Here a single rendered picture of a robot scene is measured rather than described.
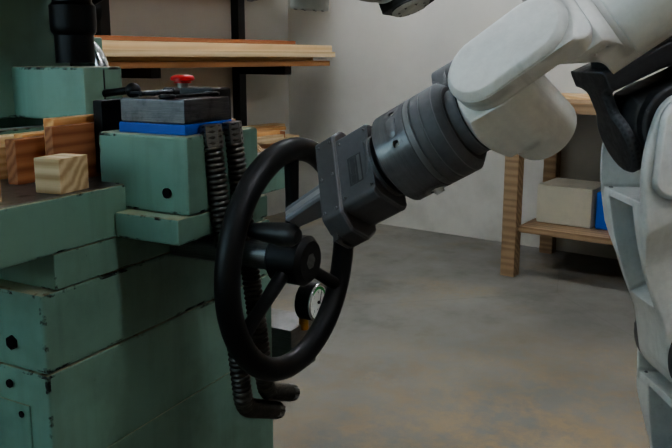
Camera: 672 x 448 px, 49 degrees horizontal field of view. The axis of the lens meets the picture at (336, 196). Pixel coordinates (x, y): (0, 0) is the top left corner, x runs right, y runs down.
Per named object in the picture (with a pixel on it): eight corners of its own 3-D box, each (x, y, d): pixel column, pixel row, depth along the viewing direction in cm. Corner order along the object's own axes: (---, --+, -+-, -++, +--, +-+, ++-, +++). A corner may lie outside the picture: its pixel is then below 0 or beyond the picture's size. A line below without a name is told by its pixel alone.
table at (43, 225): (16, 301, 64) (11, 233, 63) (-182, 257, 78) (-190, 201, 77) (343, 191, 116) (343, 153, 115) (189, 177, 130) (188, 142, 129)
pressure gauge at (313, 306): (310, 338, 117) (309, 289, 116) (289, 334, 119) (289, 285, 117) (329, 326, 123) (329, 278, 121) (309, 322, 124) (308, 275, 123)
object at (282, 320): (293, 378, 119) (292, 331, 117) (230, 364, 125) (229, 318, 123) (318, 360, 126) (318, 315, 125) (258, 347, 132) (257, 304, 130)
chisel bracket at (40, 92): (87, 133, 96) (83, 66, 95) (13, 128, 103) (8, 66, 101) (127, 128, 103) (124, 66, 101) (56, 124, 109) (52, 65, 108)
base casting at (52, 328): (44, 378, 79) (37, 296, 77) (-239, 297, 106) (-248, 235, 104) (272, 272, 118) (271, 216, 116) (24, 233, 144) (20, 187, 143)
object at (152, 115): (185, 135, 83) (183, 86, 82) (112, 131, 88) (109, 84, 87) (252, 126, 94) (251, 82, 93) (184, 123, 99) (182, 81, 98)
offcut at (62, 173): (89, 188, 84) (87, 154, 84) (61, 195, 80) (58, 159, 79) (65, 186, 86) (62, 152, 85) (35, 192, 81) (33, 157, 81)
